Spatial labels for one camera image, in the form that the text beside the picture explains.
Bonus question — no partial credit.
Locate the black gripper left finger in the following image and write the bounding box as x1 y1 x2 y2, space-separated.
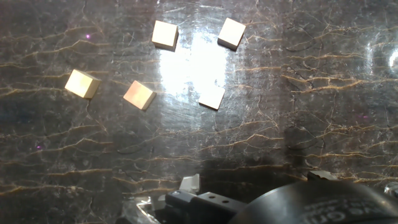
161 173 248 224

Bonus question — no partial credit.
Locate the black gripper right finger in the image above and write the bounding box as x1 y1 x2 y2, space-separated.
307 170 340 183

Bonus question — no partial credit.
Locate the small wooden cube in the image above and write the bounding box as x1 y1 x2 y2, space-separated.
198 85 226 111
216 17 247 52
64 68 103 100
151 20 180 52
123 80 157 111

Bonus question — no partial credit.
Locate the dark marble pattern mat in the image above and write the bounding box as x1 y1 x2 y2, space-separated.
0 0 398 224

